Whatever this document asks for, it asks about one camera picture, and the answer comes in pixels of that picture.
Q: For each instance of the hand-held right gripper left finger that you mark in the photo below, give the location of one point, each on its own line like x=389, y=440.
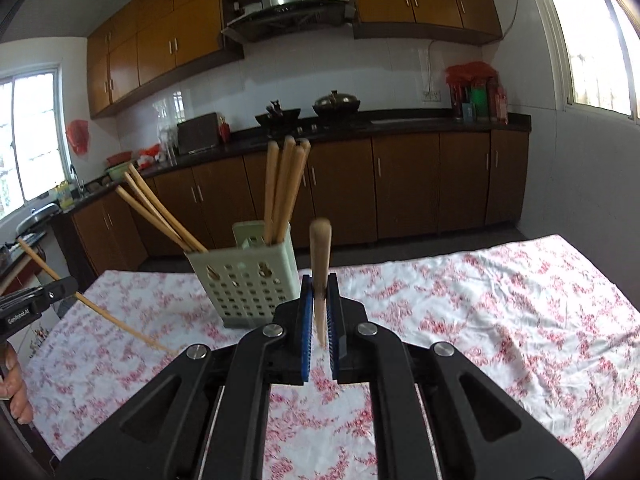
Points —
x=306, y=330

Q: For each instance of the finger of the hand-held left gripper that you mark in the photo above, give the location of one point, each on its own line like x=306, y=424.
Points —
x=60, y=290

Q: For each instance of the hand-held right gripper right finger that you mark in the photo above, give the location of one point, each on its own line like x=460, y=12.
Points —
x=334, y=345

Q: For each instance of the green perforated chopstick holder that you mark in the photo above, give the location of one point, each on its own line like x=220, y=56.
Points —
x=285, y=255

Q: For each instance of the person's left hand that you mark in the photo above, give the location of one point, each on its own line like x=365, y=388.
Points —
x=17, y=385

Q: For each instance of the silver pot lid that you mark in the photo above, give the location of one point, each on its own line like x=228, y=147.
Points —
x=40, y=216

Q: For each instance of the yellow dish soap bottle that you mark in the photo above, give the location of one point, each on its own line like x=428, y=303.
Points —
x=65, y=197

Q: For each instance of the metal sink faucet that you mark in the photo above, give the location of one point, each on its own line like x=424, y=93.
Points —
x=76, y=175

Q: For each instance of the green plastic basin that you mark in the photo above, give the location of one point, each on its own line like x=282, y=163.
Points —
x=120, y=170

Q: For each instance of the red floral white tablecloth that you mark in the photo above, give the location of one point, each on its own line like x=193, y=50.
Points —
x=475, y=310

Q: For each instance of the sliding window above sink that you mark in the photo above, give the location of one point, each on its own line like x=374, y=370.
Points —
x=35, y=140

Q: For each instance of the red hanging plastic bag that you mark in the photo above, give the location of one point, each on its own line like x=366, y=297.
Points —
x=78, y=136

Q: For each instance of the red and white bag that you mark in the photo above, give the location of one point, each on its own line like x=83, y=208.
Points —
x=149, y=155

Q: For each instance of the brown lower kitchen cabinets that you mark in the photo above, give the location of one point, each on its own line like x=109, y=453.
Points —
x=410, y=185

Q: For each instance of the brown kitchen cabinets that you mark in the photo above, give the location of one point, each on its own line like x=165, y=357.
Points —
x=150, y=50
x=410, y=185

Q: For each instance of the black gas stove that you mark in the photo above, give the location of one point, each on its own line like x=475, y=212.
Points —
x=320, y=126

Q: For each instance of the dark countertop oven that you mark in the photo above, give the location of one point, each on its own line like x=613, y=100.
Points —
x=197, y=135

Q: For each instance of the black wok with lid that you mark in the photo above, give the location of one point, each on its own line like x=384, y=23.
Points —
x=336, y=105

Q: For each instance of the black kitchen countertop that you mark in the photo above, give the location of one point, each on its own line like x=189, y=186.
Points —
x=410, y=124

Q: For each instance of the brown upper kitchen cabinets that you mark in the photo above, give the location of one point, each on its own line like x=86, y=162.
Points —
x=150, y=50

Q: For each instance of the red condiment rack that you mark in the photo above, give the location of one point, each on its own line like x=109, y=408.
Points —
x=475, y=95

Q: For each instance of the large bright window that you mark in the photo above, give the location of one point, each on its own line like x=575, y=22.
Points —
x=590, y=35

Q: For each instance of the white wall socket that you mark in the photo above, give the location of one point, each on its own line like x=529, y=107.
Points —
x=432, y=96

